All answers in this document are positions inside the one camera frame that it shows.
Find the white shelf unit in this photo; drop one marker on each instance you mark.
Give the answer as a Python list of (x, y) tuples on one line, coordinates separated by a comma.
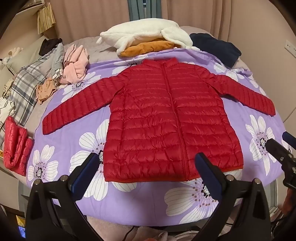
[(30, 5)]

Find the white plush dog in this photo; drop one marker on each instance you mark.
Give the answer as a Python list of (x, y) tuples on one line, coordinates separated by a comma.
[(5, 61)]

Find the grey plaid pillow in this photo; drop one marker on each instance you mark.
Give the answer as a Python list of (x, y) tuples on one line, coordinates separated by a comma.
[(25, 85)]

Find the small printed cloth pile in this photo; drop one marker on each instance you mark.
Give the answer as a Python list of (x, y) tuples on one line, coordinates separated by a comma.
[(8, 87)]

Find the red orange cloth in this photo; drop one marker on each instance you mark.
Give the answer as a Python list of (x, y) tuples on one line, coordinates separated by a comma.
[(291, 208)]

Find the beige fringed hanging cloth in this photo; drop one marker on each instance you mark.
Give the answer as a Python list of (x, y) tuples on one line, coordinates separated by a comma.
[(46, 18)]

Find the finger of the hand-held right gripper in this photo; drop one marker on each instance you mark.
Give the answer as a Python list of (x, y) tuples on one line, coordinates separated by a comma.
[(277, 150), (289, 140)]

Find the red down jacket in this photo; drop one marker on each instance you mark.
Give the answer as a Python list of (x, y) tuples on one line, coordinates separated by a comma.
[(161, 115), (16, 143)]

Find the blue grey window curtain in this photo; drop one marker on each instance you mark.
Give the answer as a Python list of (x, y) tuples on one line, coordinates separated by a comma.
[(143, 9)]

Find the small beige cloth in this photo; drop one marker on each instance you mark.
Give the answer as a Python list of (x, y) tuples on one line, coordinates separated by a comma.
[(46, 91)]

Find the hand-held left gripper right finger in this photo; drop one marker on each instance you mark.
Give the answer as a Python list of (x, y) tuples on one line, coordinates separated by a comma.
[(208, 179)]

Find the pink garment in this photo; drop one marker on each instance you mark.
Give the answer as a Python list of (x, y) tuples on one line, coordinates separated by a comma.
[(74, 64)]

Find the white fleece garment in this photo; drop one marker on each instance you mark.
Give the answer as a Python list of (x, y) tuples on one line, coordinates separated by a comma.
[(143, 30)]

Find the orange garment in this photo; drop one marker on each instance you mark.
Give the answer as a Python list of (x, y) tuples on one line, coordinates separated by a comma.
[(148, 47)]

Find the white wall power strip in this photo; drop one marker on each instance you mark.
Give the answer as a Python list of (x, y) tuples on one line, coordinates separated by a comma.
[(291, 47)]

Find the grey garment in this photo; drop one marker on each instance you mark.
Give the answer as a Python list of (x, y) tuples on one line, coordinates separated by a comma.
[(56, 60)]

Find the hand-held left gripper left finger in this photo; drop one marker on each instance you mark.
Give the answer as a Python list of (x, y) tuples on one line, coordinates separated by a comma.
[(84, 172)]

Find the pale plain pillow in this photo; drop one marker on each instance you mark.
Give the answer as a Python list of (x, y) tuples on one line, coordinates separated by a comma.
[(27, 53)]

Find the beige curtain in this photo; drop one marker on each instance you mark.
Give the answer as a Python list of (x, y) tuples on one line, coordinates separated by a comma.
[(192, 14), (92, 16)]

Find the person's pink clothing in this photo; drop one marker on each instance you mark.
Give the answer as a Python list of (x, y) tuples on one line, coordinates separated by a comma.
[(108, 228)]

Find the folded red down jacket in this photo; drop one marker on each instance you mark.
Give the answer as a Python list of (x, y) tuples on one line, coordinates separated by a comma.
[(16, 143)]

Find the black garment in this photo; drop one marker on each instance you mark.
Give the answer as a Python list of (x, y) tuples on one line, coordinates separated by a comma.
[(47, 46)]

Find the blue yellow box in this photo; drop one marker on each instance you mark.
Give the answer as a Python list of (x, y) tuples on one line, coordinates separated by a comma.
[(21, 229)]

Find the purple floral blanket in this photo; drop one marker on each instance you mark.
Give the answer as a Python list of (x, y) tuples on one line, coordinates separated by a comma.
[(67, 139)]

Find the navy garment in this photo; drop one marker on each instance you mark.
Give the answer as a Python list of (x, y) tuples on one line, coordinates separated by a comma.
[(215, 46)]

